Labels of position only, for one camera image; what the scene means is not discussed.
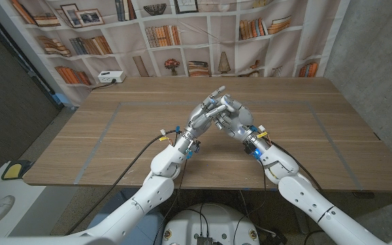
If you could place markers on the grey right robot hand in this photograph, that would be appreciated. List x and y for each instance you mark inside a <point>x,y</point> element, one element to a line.
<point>240,122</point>

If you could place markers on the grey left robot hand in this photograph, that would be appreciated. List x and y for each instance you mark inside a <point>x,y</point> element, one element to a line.
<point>199,119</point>

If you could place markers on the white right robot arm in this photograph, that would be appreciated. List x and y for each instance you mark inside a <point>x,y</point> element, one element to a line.
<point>311,200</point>

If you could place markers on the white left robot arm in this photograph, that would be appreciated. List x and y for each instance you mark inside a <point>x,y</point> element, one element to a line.
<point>141,200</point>

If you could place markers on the printed bookshelf backdrop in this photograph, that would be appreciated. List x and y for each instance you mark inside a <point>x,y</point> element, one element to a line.
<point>223,34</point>

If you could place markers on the white power strip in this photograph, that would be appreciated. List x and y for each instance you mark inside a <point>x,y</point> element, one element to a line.
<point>111,76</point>

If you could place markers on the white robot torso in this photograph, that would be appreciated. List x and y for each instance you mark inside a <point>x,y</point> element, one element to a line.
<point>216,221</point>

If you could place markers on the grey table leg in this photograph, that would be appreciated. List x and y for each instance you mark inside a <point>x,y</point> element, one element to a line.
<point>298,217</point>

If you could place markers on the black power adapter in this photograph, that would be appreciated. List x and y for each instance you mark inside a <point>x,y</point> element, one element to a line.
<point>274,238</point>

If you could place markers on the black torso electronics module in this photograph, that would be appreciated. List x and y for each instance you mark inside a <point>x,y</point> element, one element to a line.
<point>204,241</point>

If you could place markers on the yellow and black pad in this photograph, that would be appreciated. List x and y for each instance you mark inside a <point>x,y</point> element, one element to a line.
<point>14,171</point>

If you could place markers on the dark grey partition panel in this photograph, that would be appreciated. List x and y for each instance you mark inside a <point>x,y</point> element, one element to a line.
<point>5,85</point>

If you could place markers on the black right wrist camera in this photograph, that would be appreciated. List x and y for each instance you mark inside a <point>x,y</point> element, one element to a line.
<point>250,148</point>

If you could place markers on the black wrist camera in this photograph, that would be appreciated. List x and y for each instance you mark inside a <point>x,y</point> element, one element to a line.
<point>194,146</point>
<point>250,148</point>

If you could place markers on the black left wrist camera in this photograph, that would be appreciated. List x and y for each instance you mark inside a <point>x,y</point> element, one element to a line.
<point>194,146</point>

